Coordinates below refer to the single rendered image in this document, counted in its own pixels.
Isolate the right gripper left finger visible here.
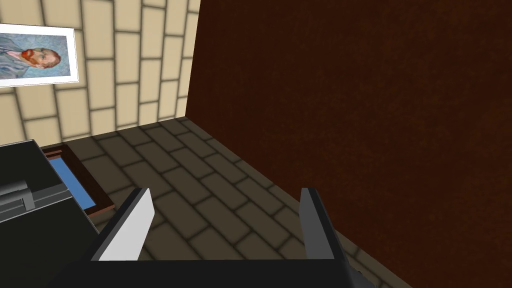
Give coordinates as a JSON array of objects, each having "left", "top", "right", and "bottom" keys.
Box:
[{"left": 90, "top": 187, "right": 156, "bottom": 262}]

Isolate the grey appliance handle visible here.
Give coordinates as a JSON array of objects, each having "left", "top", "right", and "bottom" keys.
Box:
[{"left": 0, "top": 179, "right": 73, "bottom": 219}]

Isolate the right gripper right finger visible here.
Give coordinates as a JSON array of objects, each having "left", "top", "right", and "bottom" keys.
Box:
[{"left": 298, "top": 187, "right": 346, "bottom": 261}]

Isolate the black appliance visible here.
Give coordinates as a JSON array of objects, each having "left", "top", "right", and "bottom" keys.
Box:
[{"left": 0, "top": 138, "right": 101, "bottom": 288}]

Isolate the brown-framed window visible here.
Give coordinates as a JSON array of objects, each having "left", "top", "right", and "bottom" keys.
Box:
[{"left": 41, "top": 143, "right": 116, "bottom": 219}]

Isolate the white-framed portrait painting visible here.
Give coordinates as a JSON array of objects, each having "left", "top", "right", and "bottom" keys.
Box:
[{"left": 0, "top": 23, "right": 80, "bottom": 89}]

